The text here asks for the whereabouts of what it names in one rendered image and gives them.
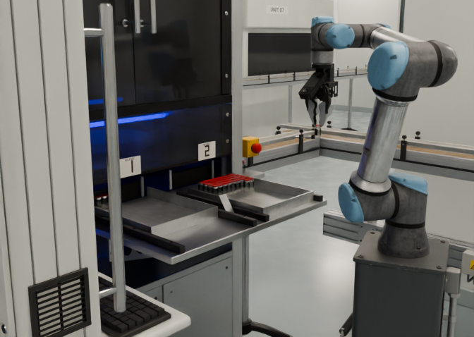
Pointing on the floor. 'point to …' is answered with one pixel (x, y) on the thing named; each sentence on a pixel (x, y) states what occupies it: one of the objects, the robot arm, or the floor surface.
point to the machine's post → (229, 164)
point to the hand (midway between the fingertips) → (317, 123)
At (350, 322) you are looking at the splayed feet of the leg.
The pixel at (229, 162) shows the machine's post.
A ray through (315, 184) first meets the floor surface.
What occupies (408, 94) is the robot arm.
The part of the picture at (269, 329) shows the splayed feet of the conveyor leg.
